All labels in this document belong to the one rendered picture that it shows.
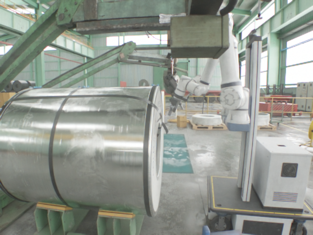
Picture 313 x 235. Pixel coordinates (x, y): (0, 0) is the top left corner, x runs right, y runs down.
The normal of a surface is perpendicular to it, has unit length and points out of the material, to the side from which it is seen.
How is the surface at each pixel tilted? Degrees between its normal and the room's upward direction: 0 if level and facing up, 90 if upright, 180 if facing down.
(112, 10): 90
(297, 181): 90
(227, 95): 93
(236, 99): 95
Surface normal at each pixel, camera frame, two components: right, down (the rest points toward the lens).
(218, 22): -0.11, 0.10
